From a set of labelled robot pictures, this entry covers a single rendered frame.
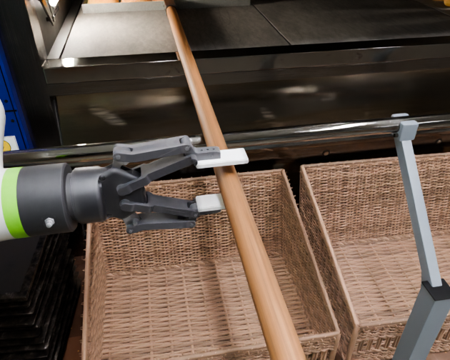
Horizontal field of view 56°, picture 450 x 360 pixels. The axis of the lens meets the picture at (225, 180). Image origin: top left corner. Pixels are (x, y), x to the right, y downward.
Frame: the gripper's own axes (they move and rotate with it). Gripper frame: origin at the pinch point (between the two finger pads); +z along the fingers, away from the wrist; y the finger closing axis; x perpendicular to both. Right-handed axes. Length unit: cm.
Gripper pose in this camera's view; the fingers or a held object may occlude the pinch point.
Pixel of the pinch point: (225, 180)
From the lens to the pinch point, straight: 59.4
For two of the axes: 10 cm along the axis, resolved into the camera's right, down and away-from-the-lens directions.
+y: 0.0, 8.1, 5.8
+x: 1.9, 5.7, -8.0
